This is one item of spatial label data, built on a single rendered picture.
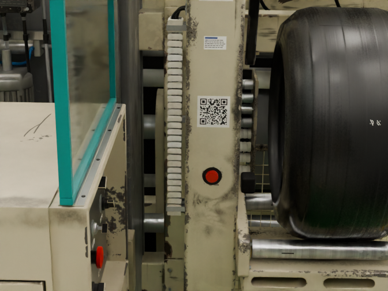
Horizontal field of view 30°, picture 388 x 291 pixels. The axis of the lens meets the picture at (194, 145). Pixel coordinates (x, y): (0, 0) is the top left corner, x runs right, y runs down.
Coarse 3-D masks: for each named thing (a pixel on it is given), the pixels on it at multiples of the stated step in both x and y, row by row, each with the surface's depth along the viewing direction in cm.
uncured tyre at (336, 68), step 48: (288, 48) 159; (336, 48) 153; (384, 48) 153; (288, 96) 155; (336, 96) 149; (384, 96) 149; (288, 144) 155; (336, 144) 149; (384, 144) 149; (288, 192) 158; (336, 192) 153; (384, 192) 153
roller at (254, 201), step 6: (246, 198) 196; (252, 198) 196; (258, 198) 196; (264, 198) 196; (270, 198) 196; (246, 204) 196; (252, 204) 196; (258, 204) 196; (264, 204) 196; (270, 204) 196
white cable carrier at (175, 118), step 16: (176, 32) 162; (176, 48) 163; (176, 64) 164; (176, 80) 166; (176, 96) 167; (176, 112) 168; (176, 128) 170; (176, 144) 171; (176, 160) 175; (176, 176) 173; (176, 192) 175
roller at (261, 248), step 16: (256, 240) 171; (272, 240) 171; (288, 240) 171; (304, 240) 171; (320, 240) 171; (336, 240) 172; (256, 256) 171; (272, 256) 170; (288, 256) 170; (304, 256) 170; (320, 256) 170; (336, 256) 170; (352, 256) 170; (368, 256) 170; (384, 256) 170
